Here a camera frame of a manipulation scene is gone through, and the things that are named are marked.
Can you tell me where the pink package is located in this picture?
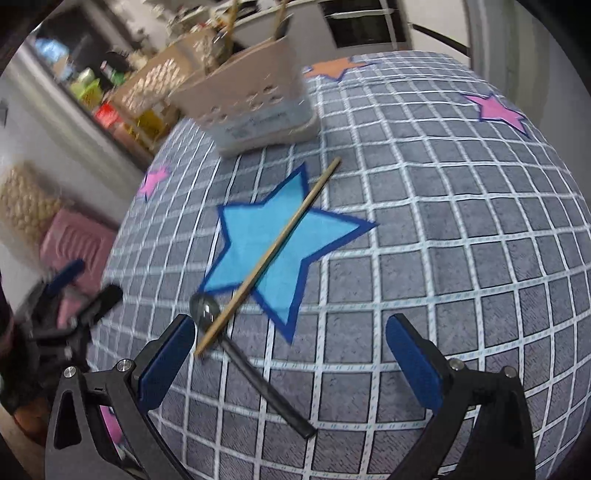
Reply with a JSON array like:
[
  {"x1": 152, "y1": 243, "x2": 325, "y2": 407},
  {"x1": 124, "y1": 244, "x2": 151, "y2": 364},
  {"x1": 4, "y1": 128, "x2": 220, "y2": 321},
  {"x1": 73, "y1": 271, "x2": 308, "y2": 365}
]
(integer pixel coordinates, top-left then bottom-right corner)
[{"x1": 40, "y1": 209, "x2": 116, "y2": 326}]

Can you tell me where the black built-in oven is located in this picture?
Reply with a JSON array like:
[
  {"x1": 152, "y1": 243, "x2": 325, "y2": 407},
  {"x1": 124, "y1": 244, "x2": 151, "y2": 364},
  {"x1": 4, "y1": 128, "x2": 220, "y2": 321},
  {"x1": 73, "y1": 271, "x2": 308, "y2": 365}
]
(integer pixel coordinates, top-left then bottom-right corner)
[{"x1": 318, "y1": 0, "x2": 412, "y2": 50}]

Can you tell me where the wooden chopstick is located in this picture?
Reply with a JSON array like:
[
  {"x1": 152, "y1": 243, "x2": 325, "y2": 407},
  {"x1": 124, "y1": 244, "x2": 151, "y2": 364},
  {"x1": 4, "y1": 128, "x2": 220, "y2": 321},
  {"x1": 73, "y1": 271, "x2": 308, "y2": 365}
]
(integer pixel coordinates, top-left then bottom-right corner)
[
  {"x1": 273, "y1": 0, "x2": 288, "y2": 40},
  {"x1": 221, "y1": 0, "x2": 239, "y2": 63},
  {"x1": 194, "y1": 157, "x2": 342, "y2": 357}
]

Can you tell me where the wooden chopstick in holder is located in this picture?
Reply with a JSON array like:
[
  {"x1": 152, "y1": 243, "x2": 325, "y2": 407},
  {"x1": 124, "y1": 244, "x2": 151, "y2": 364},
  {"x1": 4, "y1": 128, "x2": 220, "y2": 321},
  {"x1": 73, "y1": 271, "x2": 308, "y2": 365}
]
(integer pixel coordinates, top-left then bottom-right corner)
[{"x1": 194, "y1": 157, "x2": 342, "y2": 357}]

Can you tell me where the small translucent dark spoon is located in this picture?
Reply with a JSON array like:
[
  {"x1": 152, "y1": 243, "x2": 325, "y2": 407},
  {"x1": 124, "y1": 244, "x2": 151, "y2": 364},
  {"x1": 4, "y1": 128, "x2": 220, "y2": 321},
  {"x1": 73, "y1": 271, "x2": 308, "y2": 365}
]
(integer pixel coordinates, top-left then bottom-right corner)
[{"x1": 189, "y1": 292, "x2": 318, "y2": 440}]

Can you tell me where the grey checked star tablecloth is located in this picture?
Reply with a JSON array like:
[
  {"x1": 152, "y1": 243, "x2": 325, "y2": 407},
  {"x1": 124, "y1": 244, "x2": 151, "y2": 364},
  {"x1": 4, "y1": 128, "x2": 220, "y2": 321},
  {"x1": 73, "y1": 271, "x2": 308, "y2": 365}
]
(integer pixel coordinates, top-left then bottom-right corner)
[{"x1": 88, "y1": 51, "x2": 590, "y2": 479}]

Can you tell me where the beige perforated storage cart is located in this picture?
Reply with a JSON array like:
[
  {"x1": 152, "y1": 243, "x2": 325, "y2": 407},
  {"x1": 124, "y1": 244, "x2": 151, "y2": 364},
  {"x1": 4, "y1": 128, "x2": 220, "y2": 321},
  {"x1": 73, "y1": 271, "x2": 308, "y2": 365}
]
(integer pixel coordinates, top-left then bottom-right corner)
[{"x1": 109, "y1": 28, "x2": 217, "y2": 153}]

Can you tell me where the bag of round snacks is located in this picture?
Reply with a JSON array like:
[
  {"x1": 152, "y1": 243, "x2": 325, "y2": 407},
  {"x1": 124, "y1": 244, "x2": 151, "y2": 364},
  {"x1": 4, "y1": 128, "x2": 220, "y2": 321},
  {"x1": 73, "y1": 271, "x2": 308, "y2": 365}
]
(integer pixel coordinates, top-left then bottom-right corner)
[{"x1": 1, "y1": 164, "x2": 64, "y2": 248}]

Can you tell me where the beige plastic utensil holder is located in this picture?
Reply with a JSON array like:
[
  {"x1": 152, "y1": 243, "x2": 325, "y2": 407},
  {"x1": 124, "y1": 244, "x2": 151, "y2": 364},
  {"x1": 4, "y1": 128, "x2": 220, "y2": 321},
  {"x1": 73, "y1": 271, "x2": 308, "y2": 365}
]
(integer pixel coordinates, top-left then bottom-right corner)
[{"x1": 169, "y1": 36, "x2": 321, "y2": 158}]

